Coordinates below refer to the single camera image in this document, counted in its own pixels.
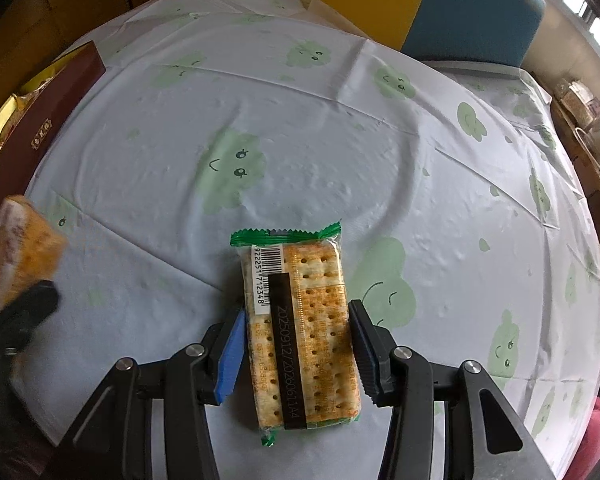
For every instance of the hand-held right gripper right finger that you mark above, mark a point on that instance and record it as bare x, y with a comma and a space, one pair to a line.
369, 360

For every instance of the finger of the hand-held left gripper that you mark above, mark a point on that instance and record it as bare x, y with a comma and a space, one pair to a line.
30, 310

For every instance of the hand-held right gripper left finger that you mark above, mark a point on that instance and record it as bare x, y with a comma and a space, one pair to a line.
230, 360

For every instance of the orange cake packet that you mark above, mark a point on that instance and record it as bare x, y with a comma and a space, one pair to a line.
17, 255

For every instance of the green-edged cracker packet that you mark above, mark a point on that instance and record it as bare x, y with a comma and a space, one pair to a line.
315, 320

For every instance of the gold tin box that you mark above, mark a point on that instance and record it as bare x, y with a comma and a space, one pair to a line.
55, 105

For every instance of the white green-print tablecloth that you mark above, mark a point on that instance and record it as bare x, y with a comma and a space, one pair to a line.
330, 135

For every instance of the wooden cabinet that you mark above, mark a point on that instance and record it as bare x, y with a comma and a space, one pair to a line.
55, 5

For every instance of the wooden side table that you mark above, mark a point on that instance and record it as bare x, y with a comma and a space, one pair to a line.
585, 170

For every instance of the grey yellow blue chair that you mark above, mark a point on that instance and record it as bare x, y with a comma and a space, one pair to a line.
455, 5

